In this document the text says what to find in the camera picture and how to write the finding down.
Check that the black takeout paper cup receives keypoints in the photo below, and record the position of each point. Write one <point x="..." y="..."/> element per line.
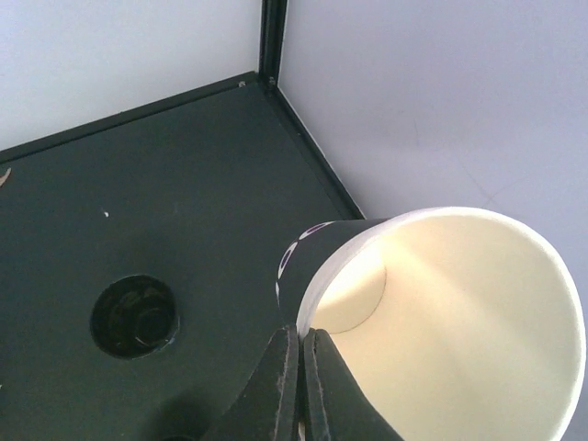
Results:
<point x="456" y="323"/>

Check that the black coffee cup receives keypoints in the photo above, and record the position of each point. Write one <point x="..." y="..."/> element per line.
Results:
<point x="134" y="317"/>

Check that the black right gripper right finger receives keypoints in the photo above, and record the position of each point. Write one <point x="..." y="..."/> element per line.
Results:
<point x="333" y="405"/>

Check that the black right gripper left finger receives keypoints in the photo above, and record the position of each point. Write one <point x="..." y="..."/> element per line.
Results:
<point x="267" y="407"/>

